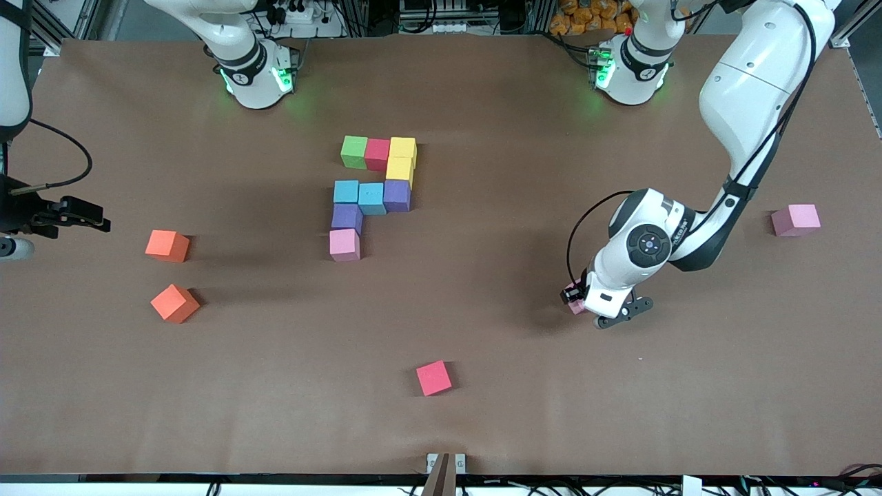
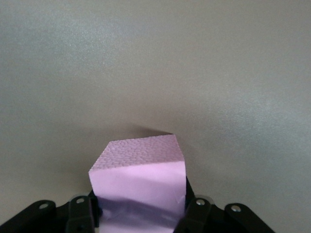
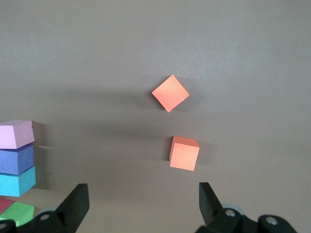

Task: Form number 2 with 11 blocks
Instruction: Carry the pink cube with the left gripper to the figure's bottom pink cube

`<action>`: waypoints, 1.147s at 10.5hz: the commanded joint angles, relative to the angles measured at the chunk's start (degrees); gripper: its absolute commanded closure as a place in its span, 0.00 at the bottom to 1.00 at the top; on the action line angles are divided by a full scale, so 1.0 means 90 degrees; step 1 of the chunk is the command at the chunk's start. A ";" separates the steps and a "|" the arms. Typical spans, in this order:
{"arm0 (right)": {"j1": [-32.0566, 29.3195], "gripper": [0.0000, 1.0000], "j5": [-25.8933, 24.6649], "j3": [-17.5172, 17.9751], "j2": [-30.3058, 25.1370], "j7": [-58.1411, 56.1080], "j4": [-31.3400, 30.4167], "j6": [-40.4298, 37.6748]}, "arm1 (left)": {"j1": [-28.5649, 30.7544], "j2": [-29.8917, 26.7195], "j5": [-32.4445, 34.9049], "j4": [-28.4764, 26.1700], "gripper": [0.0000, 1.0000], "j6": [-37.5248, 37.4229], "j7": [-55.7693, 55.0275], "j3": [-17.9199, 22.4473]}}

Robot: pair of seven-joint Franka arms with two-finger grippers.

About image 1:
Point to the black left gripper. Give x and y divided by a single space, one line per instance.
576 292

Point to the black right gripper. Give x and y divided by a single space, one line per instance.
21 213

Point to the pink foam cube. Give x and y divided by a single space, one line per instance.
344 245
796 220
576 308

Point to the purple foam cube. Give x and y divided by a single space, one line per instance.
397 196
346 218

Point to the yellow foam cube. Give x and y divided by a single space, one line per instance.
404 147
401 171

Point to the blue foam cube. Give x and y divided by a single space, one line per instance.
346 191
372 198

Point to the red foam cube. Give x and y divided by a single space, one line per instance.
377 154
434 377

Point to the green foam cube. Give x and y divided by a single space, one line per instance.
355 152

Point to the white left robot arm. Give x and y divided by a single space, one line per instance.
751 83

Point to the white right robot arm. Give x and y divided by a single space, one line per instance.
248 69

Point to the orange foam cube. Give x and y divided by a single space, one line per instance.
175 303
167 245

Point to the brown table cover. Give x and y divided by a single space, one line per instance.
482 379

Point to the small white box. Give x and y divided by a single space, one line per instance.
691 486

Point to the orange snack bag pile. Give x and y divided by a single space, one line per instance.
586 17

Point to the grey electronics rack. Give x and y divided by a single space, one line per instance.
448 27

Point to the white power strip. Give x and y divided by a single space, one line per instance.
324 29

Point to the aluminium frame post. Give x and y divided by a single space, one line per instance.
52 48
858 17

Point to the small metal bracket plate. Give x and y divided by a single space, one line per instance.
462 463

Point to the brown camera pole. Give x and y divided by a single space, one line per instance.
441 482

